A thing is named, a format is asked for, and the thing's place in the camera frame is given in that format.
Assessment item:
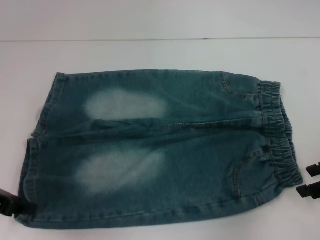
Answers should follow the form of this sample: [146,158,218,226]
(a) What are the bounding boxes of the blue denim shorts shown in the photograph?
[15,71,305,230]

